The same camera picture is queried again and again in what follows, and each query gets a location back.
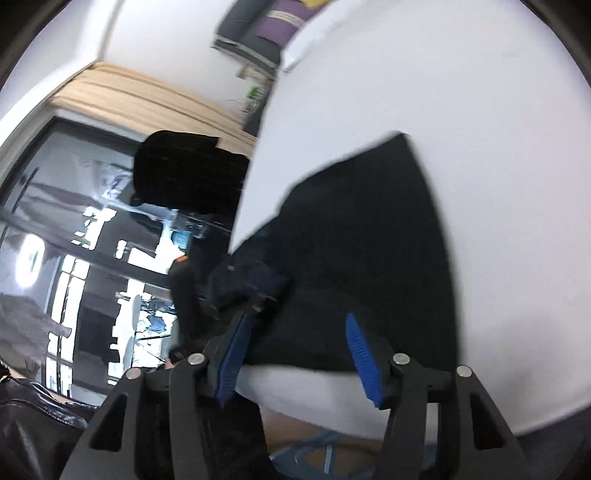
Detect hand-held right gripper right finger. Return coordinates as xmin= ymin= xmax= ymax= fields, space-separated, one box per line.
xmin=345 ymin=313 xmax=530 ymax=480

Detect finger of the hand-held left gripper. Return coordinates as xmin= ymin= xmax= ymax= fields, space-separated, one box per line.
xmin=207 ymin=257 xmax=293 ymax=320

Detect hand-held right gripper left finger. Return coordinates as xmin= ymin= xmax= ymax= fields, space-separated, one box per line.
xmin=60 ymin=308 xmax=274 ymax=480

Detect black pants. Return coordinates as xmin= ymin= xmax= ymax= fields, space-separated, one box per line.
xmin=227 ymin=131 xmax=463 ymax=376

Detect black hanging garment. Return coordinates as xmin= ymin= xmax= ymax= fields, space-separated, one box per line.
xmin=130 ymin=130 xmax=251 ymax=217

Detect glass balcony door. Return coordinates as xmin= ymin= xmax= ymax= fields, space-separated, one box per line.
xmin=0 ymin=115 xmax=232 ymax=402

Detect grey nightstand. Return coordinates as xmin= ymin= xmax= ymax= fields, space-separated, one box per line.
xmin=241 ymin=83 xmax=275 ymax=137

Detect black leather jacket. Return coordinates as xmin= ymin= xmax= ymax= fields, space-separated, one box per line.
xmin=0 ymin=364 xmax=100 ymax=480

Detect beige curtain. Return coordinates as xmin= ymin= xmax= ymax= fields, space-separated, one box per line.
xmin=50 ymin=64 xmax=260 ymax=151

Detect white pillow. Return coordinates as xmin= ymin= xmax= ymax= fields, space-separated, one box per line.
xmin=281 ymin=16 xmax=326 ymax=72

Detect bed with white sheet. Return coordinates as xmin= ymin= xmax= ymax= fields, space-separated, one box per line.
xmin=228 ymin=0 xmax=591 ymax=439

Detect grey upholstered headboard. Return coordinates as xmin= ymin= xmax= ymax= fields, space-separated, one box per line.
xmin=211 ymin=0 xmax=289 ymax=71

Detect purple cushion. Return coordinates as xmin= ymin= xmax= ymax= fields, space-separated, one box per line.
xmin=256 ymin=0 xmax=320 ymax=46

